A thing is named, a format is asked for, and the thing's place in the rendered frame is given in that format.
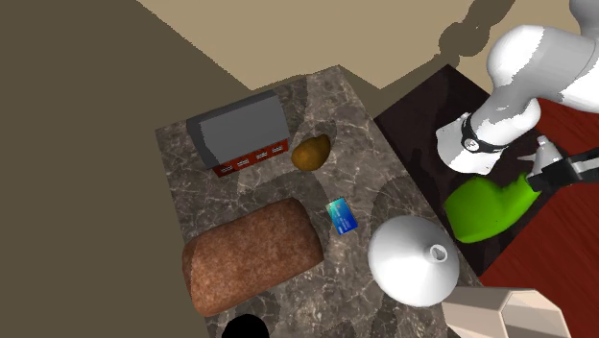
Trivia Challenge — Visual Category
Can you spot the brown potato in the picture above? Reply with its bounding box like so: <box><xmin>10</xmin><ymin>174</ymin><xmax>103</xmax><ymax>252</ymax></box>
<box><xmin>291</xmin><ymin>133</ymin><xmax>332</xmax><ymax>173</ymax></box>

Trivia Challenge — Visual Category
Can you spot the marble top table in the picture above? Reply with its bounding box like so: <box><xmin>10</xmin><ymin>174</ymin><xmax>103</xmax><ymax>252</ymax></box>
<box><xmin>154</xmin><ymin>64</ymin><xmax>484</xmax><ymax>338</ymax></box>

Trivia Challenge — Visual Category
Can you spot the red toy house grey roof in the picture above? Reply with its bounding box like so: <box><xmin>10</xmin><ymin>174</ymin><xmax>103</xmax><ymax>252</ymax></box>
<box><xmin>185</xmin><ymin>89</ymin><xmax>292</xmax><ymax>179</ymax></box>

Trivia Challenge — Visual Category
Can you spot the brown bread loaf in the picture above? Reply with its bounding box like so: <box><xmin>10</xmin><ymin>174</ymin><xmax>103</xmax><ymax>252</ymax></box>
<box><xmin>180</xmin><ymin>197</ymin><xmax>325</xmax><ymax>319</ymax></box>

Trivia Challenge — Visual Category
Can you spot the dark robot stand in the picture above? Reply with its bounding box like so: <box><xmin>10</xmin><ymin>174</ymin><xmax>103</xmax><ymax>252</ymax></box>
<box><xmin>372</xmin><ymin>63</ymin><xmax>570</xmax><ymax>278</ymax></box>

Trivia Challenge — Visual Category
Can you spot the blue card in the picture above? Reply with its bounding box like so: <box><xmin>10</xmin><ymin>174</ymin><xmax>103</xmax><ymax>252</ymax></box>
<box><xmin>325</xmin><ymin>197</ymin><xmax>360</xmax><ymax>236</ymax></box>

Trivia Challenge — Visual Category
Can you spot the black round object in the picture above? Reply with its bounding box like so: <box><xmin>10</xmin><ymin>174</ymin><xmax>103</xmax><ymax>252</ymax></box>
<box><xmin>219</xmin><ymin>313</ymin><xmax>272</xmax><ymax>338</ymax></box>

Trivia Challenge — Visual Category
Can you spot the green spray bottle white head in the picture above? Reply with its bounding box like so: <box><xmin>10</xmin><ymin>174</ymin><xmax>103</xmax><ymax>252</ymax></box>
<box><xmin>442</xmin><ymin>134</ymin><xmax>563</xmax><ymax>245</ymax></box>

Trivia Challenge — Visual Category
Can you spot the white conical vase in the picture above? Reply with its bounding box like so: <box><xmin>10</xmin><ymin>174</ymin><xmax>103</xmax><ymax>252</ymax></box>
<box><xmin>367</xmin><ymin>214</ymin><xmax>461</xmax><ymax>308</ymax></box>

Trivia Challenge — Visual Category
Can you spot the beige hexagonal bin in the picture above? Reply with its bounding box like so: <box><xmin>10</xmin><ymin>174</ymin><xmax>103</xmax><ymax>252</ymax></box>
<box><xmin>441</xmin><ymin>286</ymin><xmax>575</xmax><ymax>338</ymax></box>

